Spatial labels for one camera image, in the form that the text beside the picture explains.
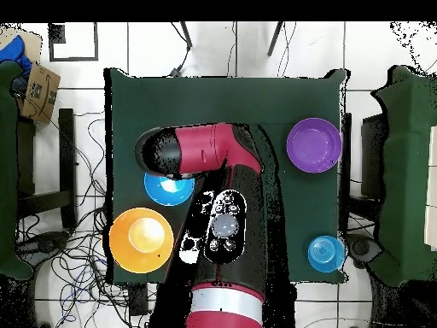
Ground dark green tablecloth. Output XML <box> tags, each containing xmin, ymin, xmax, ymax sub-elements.
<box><xmin>103</xmin><ymin>67</ymin><xmax>352</xmax><ymax>285</ymax></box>

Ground yellow plastic bowl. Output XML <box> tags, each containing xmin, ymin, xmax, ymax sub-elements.
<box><xmin>108</xmin><ymin>207</ymin><xmax>175</xmax><ymax>275</ymax></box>

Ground grey base with black knob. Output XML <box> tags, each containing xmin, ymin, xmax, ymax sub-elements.
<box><xmin>20</xmin><ymin>230</ymin><xmax>72</xmax><ymax>256</ymax></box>

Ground black power strip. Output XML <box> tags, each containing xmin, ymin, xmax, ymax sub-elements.
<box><xmin>127</xmin><ymin>283</ymin><xmax>150</xmax><ymax>318</ymax></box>

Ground small blue plastic bowl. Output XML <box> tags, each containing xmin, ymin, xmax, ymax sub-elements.
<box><xmin>307</xmin><ymin>235</ymin><xmax>347</xmax><ymax>273</ymax></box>

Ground black bench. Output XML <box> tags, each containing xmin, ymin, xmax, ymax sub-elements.
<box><xmin>16</xmin><ymin>108</ymin><xmax>79</xmax><ymax>229</ymax></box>

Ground green cloth on side table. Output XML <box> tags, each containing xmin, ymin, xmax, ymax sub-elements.
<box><xmin>370</xmin><ymin>65</ymin><xmax>437</xmax><ymax>287</ymax></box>
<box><xmin>0</xmin><ymin>61</ymin><xmax>34</xmax><ymax>280</ymax></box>

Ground purple plastic bowl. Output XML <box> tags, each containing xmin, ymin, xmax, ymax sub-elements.
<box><xmin>285</xmin><ymin>117</ymin><xmax>343</xmax><ymax>174</ymax></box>

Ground large blue plastic bowl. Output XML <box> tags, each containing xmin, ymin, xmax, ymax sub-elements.
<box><xmin>143</xmin><ymin>172</ymin><xmax>196</xmax><ymax>207</ymax></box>

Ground blue cloth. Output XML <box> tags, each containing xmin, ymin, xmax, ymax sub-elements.
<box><xmin>0</xmin><ymin>34</ymin><xmax>32</xmax><ymax>74</ymax></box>

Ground cardboard box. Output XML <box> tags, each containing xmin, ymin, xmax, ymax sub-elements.
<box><xmin>0</xmin><ymin>26</ymin><xmax>61</xmax><ymax>124</ymax></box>

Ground tangled floor cables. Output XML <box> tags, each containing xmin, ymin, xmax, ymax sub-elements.
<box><xmin>15</xmin><ymin>112</ymin><xmax>158</xmax><ymax>328</ymax></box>

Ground black square frame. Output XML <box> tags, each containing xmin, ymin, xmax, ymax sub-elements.
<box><xmin>47</xmin><ymin>22</ymin><xmax>100</xmax><ymax>63</ymax></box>

